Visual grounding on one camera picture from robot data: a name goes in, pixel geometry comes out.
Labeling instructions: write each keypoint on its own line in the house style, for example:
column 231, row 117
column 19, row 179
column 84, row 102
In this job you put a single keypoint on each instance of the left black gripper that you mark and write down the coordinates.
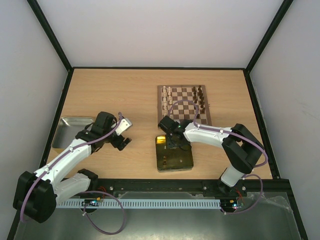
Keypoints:
column 116, row 144

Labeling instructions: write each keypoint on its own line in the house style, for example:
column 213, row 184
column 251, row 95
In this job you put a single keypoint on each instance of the wooden chess board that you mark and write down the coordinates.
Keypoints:
column 183, row 106

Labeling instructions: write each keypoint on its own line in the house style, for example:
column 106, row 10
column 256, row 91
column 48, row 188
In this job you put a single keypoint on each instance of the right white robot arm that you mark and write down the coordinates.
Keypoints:
column 241, row 147

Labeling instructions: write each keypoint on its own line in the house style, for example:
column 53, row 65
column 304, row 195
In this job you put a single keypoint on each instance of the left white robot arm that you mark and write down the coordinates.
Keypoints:
column 38, row 193

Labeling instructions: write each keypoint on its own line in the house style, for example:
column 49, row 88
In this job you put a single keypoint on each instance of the gold metal tin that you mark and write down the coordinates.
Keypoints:
column 177, row 159

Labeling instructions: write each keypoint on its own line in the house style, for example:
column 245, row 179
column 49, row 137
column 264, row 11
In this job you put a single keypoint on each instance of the dark chess pieces on board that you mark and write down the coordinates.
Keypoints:
column 199, row 98

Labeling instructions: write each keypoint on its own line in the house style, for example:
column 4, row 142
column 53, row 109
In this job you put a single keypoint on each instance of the silver metal tray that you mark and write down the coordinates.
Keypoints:
column 67, row 129

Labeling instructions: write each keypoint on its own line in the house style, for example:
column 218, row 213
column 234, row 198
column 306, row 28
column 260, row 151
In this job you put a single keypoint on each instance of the white slotted cable duct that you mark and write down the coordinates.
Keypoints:
column 75, row 203

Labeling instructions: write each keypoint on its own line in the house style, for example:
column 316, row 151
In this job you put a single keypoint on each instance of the metal base plate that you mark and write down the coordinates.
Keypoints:
column 271, row 218

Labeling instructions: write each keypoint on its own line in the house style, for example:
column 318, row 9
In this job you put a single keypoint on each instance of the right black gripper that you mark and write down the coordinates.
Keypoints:
column 173, row 142

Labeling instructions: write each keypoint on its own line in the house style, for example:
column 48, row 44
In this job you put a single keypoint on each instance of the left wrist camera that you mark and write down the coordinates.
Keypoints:
column 122, row 125

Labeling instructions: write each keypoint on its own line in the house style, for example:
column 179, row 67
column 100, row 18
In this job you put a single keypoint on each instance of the dark chess pieces in tin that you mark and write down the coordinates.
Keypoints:
column 164, row 161

